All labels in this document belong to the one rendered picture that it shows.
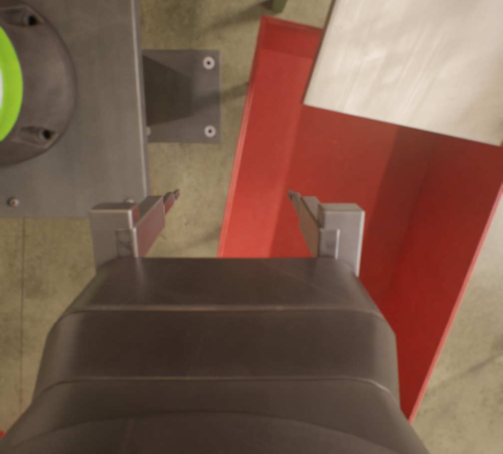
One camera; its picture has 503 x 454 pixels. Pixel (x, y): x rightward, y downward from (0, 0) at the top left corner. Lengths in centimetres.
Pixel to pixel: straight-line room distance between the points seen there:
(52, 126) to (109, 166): 6
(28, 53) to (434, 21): 37
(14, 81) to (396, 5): 34
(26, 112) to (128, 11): 12
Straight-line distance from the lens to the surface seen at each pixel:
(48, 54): 35
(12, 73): 31
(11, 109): 31
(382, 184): 79
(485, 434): 224
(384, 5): 41
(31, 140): 37
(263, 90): 71
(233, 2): 130
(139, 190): 36
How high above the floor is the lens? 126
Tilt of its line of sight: 75 degrees down
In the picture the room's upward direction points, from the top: 175 degrees clockwise
